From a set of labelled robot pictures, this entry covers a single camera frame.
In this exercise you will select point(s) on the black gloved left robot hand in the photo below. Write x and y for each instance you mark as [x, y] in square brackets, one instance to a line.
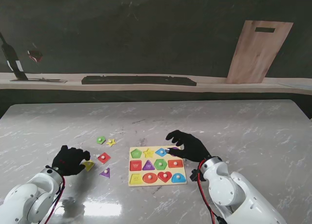
[69, 160]

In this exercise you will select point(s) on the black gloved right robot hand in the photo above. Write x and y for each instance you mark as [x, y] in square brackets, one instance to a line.
[193, 148]

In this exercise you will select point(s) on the yellow trapezoid puzzle piece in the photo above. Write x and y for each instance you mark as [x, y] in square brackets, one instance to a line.
[89, 165]

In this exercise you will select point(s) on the purple circle puzzle piece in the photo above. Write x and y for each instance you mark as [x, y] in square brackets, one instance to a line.
[173, 154]

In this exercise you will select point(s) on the orange rectangle puzzle piece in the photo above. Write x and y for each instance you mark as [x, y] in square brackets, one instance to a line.
[175, 163]

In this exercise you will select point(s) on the blue diamond puzzle piece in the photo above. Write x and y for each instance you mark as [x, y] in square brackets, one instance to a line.
[161, 152]

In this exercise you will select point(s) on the blue semicircle puzzle piece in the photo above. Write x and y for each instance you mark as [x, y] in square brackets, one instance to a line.
[178, 178]

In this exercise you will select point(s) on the green hexagon puzzle piece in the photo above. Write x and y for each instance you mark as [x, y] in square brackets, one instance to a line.
[161, 164]

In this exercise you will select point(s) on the red heart puzzle piece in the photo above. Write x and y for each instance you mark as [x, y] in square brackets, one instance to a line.
[164, 176]

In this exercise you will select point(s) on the orange oval puzzle piece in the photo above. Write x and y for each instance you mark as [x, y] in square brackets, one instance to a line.
[150, 178]

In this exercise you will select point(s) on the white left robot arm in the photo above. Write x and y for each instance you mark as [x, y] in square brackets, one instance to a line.
[31, 197]

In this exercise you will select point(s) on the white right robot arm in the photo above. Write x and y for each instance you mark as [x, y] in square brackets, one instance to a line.
[234, 194]

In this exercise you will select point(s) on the red square puzzle piece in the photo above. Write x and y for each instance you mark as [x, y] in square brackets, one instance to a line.
[104, 157]

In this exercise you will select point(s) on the green pentagon puzzle piece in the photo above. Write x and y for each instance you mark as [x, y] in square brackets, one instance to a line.
[100, 139]

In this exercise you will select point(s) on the purple triangle puzzle piece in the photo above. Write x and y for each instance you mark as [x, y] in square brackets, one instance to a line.
[105, 174]

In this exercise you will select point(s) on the yellow star puzzle piece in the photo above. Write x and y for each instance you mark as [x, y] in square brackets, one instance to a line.
[111, 142]

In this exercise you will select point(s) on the yellow wooden puzzle board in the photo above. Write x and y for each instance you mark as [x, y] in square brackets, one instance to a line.
[158, 184]

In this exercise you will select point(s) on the flat wooden coaster board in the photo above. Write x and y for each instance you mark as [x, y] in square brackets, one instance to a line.
[53, 81]

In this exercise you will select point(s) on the wooden cutting board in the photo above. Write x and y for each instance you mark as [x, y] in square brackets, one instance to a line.
[258, 53]

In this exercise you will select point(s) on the light wooden shelf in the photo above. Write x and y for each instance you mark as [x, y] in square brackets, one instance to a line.
[219, 86]

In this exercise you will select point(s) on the black long tray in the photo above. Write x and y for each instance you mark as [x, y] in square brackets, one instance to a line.
[139, 80]

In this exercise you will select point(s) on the red wine glass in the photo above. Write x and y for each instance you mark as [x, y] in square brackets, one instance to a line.
[35, 55]

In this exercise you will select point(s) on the dark wine bottle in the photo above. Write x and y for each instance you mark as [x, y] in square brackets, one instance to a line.
[13, 61]

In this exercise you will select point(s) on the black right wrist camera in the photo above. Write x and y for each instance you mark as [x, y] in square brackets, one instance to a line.
[195, 175]

